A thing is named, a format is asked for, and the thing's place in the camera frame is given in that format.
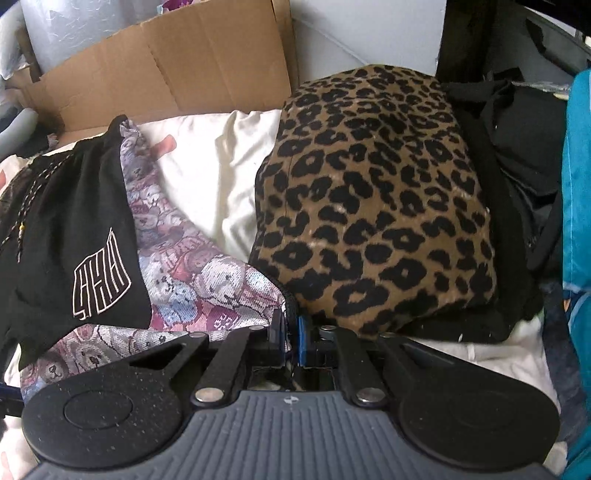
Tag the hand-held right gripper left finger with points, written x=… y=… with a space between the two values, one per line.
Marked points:
x=277 y=344

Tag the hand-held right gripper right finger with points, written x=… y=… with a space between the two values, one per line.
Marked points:
x=302 y=341

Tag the black shorts with bear-print lining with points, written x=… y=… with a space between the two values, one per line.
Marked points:
x=83 y=221

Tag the leopard print cloth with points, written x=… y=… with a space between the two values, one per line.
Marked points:
x=369 y=207

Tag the white pillow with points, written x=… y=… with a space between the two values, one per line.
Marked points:
x=207 y=175

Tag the white printed bed sheet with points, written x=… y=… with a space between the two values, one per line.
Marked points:
x=485 y=355

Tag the black bag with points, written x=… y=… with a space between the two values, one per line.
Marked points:
x=521 y=184

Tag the teal printed cloth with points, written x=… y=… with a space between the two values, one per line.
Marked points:
x=577 y=230

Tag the brown cardboard box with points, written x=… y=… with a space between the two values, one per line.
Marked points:
x=184 y=55

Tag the grey neck pillow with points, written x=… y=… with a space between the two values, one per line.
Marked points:
x=18 y=124

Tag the purple printed plastic bag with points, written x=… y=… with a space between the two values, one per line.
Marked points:
x=171 y=4

